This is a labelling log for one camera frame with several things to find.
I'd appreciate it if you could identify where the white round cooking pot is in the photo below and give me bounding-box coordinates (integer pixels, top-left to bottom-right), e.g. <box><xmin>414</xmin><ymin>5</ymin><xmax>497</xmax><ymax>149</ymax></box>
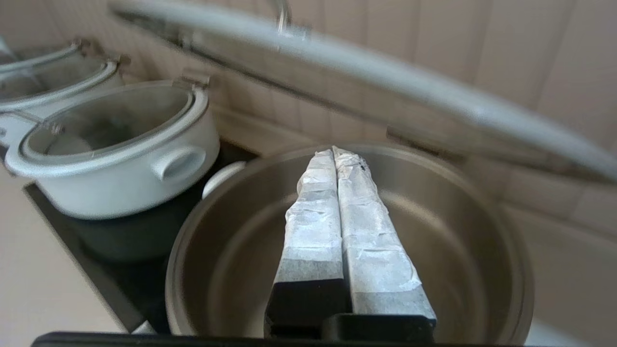
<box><xmin>165</xmin><ymin>144</ymin><xmax>535</xmax><ymax>345</ymax></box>
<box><xmin>4</xmin><ymin>80</ymin><xmax>221</xmax><ymax>220</ymax></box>
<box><xmin>0</xmin><ymin>60</ymin><xmax>127</xmax><ymax>145</ymax></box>

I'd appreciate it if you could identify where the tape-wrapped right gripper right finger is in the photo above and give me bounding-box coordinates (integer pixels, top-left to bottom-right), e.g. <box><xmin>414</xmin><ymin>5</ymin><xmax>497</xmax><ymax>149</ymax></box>
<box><xmin>333</xmin><ymin>146</ymin><xmax>437</xmax><ymax>317</ymax></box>

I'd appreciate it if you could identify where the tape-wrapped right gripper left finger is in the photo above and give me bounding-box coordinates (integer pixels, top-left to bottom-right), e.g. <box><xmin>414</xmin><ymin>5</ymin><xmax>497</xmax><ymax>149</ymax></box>
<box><xmin>264</xmin><ymin>149</ymin><xmax>350</xmax><ymax>338</ymax></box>

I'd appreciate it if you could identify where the black glass cooktop panel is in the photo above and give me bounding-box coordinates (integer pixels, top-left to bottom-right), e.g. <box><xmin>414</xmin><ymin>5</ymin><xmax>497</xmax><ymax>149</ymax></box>
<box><xmin>24</xmin><ymin>140</ymin><xmax>256</xmax><ymax>334</ymax></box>

